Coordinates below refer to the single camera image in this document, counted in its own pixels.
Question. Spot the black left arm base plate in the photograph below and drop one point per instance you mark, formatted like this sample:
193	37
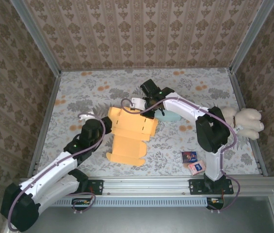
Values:
98	187

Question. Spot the floral patterned table cover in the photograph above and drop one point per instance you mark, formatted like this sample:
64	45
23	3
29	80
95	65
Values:
102	80

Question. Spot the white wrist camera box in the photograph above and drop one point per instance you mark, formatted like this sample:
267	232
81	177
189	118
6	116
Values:
87	115
138	103

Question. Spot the orange paper box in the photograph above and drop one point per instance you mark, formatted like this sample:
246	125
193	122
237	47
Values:
127	136

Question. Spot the aluminium frame post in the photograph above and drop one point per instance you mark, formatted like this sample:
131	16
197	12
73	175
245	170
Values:
250	36
37	38

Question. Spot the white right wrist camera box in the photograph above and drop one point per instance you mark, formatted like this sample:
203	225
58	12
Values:
138	103

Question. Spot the grey metal sheet panel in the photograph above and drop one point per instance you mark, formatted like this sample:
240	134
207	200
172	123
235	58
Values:
146	221

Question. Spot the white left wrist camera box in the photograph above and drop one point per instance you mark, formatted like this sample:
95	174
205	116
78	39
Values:
87	115

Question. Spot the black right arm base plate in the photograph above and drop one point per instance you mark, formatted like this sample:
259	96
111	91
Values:
193	187

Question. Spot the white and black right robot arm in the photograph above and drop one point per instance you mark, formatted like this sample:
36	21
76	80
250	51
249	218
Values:
212	131

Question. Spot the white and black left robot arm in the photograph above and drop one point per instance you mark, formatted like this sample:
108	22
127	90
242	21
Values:
52	174

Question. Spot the dark blue small packet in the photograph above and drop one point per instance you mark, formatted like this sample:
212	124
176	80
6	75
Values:
189	156

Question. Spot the aluminium table side rail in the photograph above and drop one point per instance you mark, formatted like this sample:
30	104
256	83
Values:
45	121
239	97

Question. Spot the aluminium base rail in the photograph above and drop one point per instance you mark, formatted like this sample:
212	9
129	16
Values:
146	184

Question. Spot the teal paper box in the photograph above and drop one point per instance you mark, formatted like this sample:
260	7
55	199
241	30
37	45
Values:
173	117

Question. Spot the white plush teddy dog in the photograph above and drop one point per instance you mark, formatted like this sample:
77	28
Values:
248	119

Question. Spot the pink small packet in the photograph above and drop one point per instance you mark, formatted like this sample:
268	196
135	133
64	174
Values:
197	168

